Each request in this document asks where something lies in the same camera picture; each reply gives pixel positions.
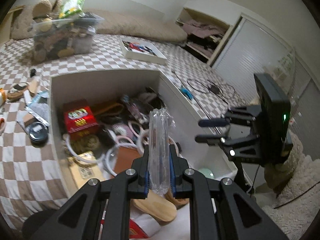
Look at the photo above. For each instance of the silver blue foil sachet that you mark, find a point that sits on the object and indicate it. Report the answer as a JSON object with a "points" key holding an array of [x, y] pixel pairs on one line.
{"points": [[38, 107]]}

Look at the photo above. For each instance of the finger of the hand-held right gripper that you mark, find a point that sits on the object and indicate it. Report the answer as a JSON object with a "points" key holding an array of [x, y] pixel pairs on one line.
{"points": [[210, 139], [212, 122]]}

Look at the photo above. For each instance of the mint green round lid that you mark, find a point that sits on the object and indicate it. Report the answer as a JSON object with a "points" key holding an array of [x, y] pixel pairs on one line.
{"points": [[207, 172]]}

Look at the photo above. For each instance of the black round container white label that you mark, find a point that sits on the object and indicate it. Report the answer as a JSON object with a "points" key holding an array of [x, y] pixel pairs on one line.
{"points": [[38, 132]]}

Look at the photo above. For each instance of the metal back scratcher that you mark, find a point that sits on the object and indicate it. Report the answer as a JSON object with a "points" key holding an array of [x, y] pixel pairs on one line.
{"points": [[197, 100]]}

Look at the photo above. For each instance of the black power adapter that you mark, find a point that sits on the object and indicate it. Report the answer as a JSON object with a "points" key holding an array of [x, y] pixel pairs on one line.
{"points": [[214, 89]]}

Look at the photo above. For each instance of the red cigarette box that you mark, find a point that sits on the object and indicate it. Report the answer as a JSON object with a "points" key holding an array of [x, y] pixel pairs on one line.
{"points": [[80, 117]]}

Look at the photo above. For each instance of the white storage box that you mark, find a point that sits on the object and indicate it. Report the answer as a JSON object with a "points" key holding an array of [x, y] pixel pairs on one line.
{"points": [[100, 85]]}

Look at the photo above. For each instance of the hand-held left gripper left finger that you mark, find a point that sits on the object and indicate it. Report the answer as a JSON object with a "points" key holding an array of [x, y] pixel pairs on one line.
{"points": [[147, 180]]}

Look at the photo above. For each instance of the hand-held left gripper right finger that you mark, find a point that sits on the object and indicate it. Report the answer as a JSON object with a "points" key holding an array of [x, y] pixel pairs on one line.
{"points": [[172, 180]]}

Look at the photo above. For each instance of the beige fluffy blanket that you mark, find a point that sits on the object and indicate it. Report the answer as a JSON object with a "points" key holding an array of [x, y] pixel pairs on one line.
{"points": [[140, 27]]}

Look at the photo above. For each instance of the clear tape roll orange core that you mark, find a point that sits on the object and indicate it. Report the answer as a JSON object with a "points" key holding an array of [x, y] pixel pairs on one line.
{"points": [[2, 96]]}

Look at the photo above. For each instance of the white fluffy rug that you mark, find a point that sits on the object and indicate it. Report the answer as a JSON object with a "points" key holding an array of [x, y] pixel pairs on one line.
{"points": [[300, 200]]}

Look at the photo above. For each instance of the beige printed packet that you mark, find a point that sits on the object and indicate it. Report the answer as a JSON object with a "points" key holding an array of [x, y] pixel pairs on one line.
{"points": [[87, 172]]}

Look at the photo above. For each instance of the brown plush slipper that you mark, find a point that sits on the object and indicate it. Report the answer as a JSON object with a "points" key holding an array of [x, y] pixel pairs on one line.
{"points": [[41, 8], [58, 3]]}

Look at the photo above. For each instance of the white sliding door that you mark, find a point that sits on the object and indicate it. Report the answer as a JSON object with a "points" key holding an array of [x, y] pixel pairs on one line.
{"points": [[255, 52]]}

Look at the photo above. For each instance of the open closet with clothes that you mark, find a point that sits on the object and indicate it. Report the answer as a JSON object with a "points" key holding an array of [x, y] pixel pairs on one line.
{"points": [[205, 35]]}

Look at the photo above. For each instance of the small black cube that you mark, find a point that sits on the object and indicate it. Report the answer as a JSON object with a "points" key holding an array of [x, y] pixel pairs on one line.
{"points": [[33, 73]]}

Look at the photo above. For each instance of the round panda wooden coaster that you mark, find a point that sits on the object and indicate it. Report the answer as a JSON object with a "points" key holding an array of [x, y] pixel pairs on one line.
{"points": [[17, 91]]}

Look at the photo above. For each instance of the white shallow tray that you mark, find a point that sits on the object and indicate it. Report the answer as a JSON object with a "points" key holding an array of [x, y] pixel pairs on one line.
{"points": [[147, 57]]}

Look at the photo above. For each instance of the wooden wedge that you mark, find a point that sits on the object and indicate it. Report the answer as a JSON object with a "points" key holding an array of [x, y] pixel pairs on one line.
{"points": [[32, 87]]}

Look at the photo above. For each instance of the clear plastic packet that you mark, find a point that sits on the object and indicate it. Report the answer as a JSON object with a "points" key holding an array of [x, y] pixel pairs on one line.
{"points": [[160, 142]]}

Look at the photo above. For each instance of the clear plastic storage bin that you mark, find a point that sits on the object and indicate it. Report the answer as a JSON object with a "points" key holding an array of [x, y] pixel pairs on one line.
{"points": [[62, 42]]}

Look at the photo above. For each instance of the green snack packet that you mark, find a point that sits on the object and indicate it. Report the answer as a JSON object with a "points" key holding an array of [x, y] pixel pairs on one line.
{"points": [[73, 6]]}

